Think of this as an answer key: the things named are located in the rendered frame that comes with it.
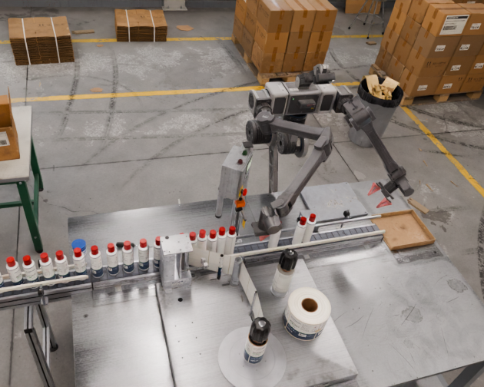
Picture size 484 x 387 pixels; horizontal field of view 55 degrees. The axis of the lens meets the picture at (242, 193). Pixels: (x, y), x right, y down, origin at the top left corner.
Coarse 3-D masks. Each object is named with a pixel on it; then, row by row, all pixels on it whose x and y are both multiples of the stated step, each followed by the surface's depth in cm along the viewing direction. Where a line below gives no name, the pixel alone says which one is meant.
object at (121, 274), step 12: (360, 228) 276; (372, 228) 277; (288, 240) 261; (312, 240) 264; (348, 240) 267; (240, 252) 251; (276, 252) 254; (120, 264) 236; (108, 276) 230; (120, 276) 230
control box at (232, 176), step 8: (232, 152) 217; (240, 152) 218; (248, 152) 219; (224, 160) 212; (232, 160) 213; (248, 160) 215; (224, 168) 210; (232, 168) 209; (240, 168) 209; (224, 176) 213; (232, 176) 212; (240, 176) 211; (248, 176) 230; (224, 184) 217; (232, 184) 215; (240, 184) 215; (224, 192) 220; (232, 192) 218
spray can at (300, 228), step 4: (300, 220) 247; (304, 220) 246; (300, 224) 248; (304, 224) 248; (296, 228) 252; (300, 228) 248; (304, 228) 249; (296, 232) 252; (300, 232) 250; (296, 236) 254; (300, 236) 253; (292, 240) 259; (296, 240) 255; (300, 240) 255; (292, 244) 259
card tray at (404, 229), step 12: (384, 216) 291; (396, 216) 294; (408, 216) 295; (384, 228) 285; (396, 228) 286; (408, 228) 287; (420, 228) 288; (384, 240) 277; (396, 240) 278; (408, 240) 279; (420, 240) 281; (432, 240) 278
